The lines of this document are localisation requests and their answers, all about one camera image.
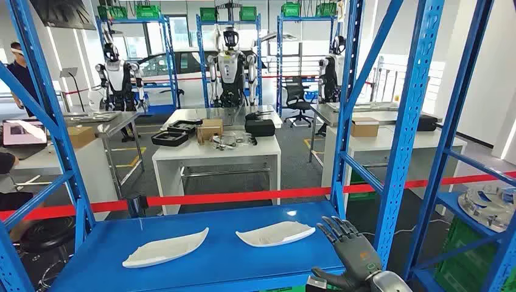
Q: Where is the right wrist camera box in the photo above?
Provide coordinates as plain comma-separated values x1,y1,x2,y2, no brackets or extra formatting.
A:
305,276,328,292

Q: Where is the tablet floor stand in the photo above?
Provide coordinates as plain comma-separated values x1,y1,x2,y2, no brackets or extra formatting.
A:
59,67,86,113

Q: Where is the black office chair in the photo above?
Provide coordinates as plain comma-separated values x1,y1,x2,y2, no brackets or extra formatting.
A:
283,76,316,128

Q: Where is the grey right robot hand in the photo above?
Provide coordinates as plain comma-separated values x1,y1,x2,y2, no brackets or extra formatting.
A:
311,215,383,292

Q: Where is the pile of bagged cables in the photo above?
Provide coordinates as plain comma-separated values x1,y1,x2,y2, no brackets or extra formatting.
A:
211,132,258,151

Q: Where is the dark wall display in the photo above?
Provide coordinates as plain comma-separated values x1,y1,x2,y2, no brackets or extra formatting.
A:
30,0,97,30

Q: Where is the cardboard box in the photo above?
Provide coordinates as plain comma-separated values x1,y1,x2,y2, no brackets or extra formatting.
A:
66,125,97,149
350,117,380,138
197,118,224,145

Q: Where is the white table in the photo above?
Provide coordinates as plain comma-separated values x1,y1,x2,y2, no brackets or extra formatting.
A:
12,137,120,221
152,134,282,215
321,125,467,200

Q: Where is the white part with orange writing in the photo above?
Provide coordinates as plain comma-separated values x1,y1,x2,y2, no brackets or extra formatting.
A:
235,220,316,248

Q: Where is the metal parts tray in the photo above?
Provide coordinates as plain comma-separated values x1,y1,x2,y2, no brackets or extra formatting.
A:
326,101,400,113
64,111,122,123

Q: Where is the person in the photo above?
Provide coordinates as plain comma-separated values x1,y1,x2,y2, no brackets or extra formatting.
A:
0,152,45,243
7,41,39,117

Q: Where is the white and black humanoid robot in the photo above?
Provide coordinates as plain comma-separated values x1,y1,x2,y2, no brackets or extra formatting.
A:
317,35,347,103
95,43,147,114
207,27,258,108

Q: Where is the steel table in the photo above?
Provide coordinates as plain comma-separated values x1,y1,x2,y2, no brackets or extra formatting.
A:
62,111,146,188
161,105,283,131
309,102,404,164

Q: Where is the black round stool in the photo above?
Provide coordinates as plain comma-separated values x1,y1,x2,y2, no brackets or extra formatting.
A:
20,217,76,291

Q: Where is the black carry case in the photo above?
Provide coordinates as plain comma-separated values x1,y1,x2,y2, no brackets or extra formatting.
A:
245,119,276,137
417,114,439,132

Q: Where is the round metal part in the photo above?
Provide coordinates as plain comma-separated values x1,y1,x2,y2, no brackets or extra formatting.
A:
458,183,516,234

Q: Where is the black barrier post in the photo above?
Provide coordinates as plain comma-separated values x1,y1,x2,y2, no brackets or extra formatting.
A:
127,195,149,219

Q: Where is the white metal railing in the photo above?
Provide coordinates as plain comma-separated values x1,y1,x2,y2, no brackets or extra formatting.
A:
369,56,446,106

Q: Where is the black foam tray case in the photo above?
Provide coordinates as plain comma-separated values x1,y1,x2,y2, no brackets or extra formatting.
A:
167,119,204,134
151,130,189,147

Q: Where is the white car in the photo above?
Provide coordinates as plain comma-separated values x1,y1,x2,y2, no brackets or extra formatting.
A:
134,48,283,108

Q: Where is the open laptop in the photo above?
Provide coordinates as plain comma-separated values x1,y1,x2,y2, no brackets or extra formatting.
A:
2,119,48,148

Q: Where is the plain white curved part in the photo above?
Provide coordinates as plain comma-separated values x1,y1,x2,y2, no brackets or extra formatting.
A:
122,228,209,269

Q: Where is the blue metal shelf rack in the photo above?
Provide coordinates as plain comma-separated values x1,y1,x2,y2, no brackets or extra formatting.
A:
276,15,337,117
195,14,263,108
96,15,180,110
403,0,516,292
0,0,438,292

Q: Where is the red barrier tape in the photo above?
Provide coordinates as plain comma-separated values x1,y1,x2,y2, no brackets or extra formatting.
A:
0,172,516,223

